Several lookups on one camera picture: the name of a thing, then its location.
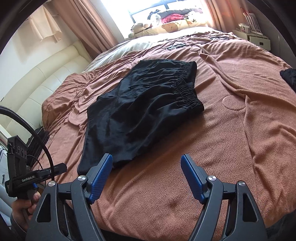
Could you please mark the white rack on nightstand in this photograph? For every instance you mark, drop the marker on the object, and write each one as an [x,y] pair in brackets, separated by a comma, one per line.
[252,22]

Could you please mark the pink curtain right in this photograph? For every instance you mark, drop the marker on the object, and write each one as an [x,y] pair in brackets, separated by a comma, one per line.
[226,14]

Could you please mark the pink curtain left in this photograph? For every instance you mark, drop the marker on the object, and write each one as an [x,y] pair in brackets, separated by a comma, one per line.
[87,24]

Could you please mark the black garment at bed edge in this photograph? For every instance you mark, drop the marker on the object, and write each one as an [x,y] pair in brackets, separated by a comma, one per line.
[289,76]

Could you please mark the cream bed sheet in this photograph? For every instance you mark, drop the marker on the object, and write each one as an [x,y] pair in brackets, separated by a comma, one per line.
[140,44]

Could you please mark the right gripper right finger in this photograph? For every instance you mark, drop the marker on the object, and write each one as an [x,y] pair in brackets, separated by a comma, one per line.
[243,219]

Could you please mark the red clothes pile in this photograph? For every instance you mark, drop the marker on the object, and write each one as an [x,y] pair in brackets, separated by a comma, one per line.
[171,18]

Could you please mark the person's left hand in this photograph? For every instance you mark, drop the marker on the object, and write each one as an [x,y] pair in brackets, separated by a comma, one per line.
[22,211]

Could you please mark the cream padded headboard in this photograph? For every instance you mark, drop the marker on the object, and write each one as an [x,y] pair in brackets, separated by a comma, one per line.
[27,96]

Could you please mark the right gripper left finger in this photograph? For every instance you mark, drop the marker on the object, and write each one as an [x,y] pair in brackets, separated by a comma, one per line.
[64,210]

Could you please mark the pink curtain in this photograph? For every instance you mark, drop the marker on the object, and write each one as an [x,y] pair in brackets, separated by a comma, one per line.
[87,24]
[226,14]

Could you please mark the brown bed blanket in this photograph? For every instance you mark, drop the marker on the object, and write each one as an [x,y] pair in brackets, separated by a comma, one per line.
[246,132]

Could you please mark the black pants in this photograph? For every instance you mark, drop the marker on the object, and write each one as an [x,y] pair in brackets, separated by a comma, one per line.
[151,101]

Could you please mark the white nightstand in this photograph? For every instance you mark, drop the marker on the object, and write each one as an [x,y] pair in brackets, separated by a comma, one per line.
[259,40]

